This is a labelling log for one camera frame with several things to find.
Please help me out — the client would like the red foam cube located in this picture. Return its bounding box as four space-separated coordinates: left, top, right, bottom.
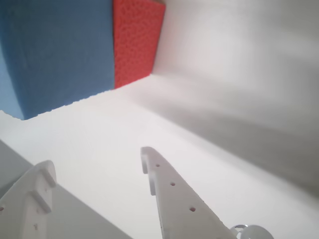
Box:
111 0 167 90

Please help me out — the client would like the blue foam cube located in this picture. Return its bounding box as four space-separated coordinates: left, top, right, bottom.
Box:
0 0 116 121

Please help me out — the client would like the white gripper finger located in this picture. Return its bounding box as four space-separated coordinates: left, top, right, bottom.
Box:
140 146 240 239
0 160 57 239

